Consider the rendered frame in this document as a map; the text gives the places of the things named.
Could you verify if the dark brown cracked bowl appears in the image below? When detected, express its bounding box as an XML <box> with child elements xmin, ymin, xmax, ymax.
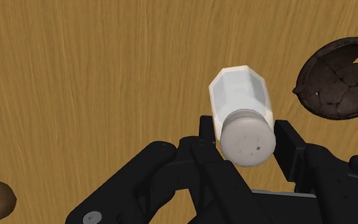
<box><xmin>292</xmin><ymin>36</ymin><xmax>358</xmax><ymax>121</ymax></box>

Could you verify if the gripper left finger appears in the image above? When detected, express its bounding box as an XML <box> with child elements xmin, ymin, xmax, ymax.
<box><xmin>64</xmin><ymin>115</ymin><xmax>272</xmax><ymax>224</ymax></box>

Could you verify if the white salt shaker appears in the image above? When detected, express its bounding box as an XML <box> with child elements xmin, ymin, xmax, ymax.
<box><xmin>209</xmin><ymin>65</ymin><xmax>277</xmax><ymax>167</ymax></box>

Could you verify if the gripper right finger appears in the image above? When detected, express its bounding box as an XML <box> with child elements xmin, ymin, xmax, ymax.
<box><xmin>273</xmin><ymin>119</ymin><xmax>358</xmax><ymax>224</ymax></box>

